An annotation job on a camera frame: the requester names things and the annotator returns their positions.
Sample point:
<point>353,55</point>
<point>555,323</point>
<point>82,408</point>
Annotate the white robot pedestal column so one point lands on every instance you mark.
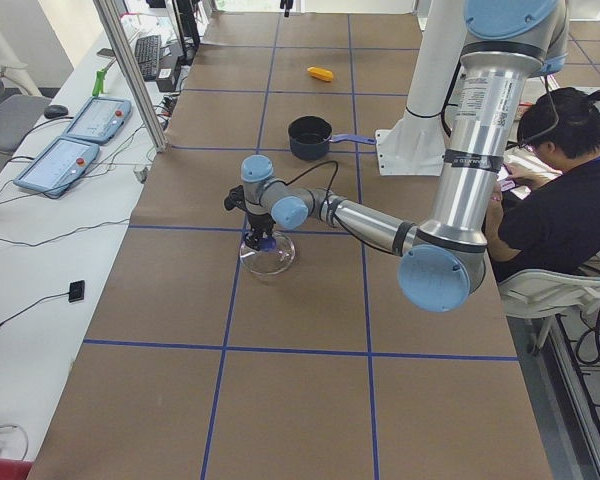
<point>433,77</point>

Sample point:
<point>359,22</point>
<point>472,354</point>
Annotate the blue teach pendant far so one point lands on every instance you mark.
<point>99,120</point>

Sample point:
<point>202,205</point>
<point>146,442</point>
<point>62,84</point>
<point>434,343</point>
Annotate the dark pot with blue handle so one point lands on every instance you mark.
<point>310,138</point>

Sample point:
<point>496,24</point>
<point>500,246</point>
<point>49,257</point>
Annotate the aluminium frame post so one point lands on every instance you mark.
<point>114,30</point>

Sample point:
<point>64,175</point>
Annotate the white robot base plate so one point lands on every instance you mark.
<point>405,153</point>

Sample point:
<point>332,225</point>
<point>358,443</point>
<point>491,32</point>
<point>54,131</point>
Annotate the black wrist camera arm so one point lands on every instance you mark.
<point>235,199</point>

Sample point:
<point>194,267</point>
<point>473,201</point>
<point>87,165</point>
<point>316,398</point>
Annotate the blue teach pendant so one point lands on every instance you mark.
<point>58,166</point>
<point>99,120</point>

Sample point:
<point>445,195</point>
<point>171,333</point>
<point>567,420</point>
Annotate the seated person in black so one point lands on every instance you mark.
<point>557,226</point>

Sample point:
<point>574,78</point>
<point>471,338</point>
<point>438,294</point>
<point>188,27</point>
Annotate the glass pot lid blue knob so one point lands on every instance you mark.
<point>269,261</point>

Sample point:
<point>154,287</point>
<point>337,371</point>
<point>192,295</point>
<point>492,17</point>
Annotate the black computer mouse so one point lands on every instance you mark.
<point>53,111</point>

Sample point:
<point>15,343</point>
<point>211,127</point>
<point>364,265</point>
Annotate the yellow toy corn cob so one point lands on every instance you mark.
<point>321,74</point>

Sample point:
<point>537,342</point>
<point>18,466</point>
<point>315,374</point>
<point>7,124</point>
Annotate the white chair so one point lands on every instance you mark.
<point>541,294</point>

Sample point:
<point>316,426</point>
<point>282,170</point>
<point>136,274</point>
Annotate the blue teach pendant near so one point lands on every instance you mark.
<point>58,166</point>

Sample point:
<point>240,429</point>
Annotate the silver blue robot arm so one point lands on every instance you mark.
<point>474,61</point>

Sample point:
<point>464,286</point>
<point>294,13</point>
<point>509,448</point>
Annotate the black keyboard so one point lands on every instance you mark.
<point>147,53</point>

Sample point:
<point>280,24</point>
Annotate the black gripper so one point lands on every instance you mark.
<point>260,222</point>

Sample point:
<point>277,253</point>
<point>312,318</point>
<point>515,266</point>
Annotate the small black device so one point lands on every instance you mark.
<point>76,291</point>

